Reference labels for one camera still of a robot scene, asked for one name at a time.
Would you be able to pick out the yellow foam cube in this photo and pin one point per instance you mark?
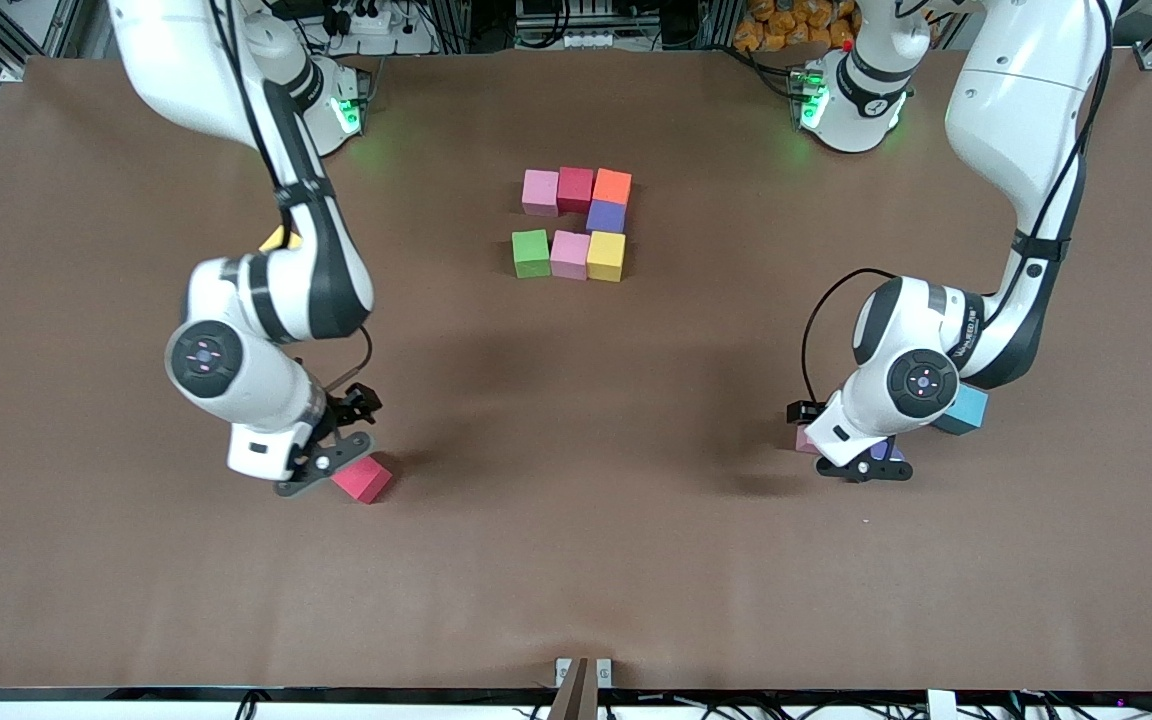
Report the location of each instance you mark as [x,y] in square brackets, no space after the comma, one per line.
[281,240]
[606,257]

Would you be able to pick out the orange foam cube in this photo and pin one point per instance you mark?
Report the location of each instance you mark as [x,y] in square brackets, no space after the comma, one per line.
[612,186]

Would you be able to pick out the pink foam cube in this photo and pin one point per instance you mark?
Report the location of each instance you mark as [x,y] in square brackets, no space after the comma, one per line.
[540,192]
[570,255]
[806,440]

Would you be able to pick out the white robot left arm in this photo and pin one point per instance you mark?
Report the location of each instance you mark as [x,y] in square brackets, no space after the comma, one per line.
[921,383]

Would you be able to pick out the white power strip with plugs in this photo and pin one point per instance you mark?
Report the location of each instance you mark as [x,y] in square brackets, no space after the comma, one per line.
[406,40]

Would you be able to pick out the brown wooden stick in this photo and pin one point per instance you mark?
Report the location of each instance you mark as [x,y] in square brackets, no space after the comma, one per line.
[576,700]

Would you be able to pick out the brown paper table cover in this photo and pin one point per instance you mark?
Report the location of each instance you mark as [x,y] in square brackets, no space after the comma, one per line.
[576,560]

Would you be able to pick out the red foam cube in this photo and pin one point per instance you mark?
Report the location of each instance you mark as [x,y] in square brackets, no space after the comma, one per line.
[577,190]
[368,482]

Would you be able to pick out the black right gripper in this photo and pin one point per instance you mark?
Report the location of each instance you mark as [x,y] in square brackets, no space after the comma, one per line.
[351,404]

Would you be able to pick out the teal foam cube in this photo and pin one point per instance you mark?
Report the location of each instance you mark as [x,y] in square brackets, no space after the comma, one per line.
[971,410]

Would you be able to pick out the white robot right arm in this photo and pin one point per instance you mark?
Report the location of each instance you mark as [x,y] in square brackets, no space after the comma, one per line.
[206,355]

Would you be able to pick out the green foam cube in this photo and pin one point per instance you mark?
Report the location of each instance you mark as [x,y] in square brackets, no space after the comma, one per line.
[531,254]

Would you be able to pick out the purple foam cube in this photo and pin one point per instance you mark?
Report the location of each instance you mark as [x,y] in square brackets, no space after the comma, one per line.
[606,218]
[891,450]

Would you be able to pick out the small metal bracket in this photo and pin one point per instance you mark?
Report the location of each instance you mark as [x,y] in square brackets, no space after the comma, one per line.
[563,668]

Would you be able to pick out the bag of orange items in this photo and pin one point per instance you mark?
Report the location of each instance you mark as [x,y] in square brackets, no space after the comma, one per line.
[776,25]

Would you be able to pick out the white tag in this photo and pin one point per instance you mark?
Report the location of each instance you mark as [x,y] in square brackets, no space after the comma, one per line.
[941,705]

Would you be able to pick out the slim white power strip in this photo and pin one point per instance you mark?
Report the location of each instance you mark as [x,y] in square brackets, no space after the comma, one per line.
[576,40]

